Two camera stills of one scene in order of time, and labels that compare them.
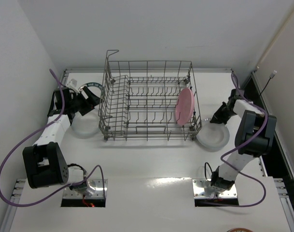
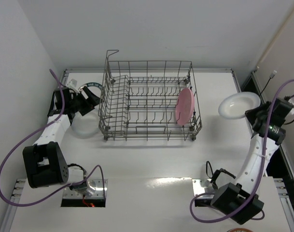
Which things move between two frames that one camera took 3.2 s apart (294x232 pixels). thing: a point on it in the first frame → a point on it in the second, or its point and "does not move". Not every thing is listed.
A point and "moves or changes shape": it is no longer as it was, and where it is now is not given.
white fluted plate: [213, 137] moves or changes shape
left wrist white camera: [72, 84] does not move
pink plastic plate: [184, 106] does not move
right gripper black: [222, 113] → [255, 115]
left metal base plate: [101, 185] does not move
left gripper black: [82, 101] does not move
